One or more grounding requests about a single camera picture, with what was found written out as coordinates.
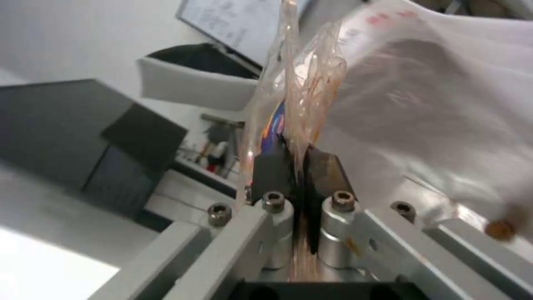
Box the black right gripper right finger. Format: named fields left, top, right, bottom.
left=302, top=144, right=533, bottom=300

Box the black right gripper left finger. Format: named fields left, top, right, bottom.
left=90, top=133, right=301, bottom=300

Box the clear plastic takeout bag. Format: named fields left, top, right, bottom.
left=235, top=0, right=533, bottom=241

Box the person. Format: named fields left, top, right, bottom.
left=200, top=123, right=231, bottom=173

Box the white office chair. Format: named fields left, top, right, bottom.
left=136, top=43, right=265, bottom=113

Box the dark grey cabinet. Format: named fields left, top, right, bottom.
left=0, top=78, right=189, bottom=233

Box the white framed whiteboard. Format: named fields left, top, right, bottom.
left=175, top=0, right=284, bottom=71

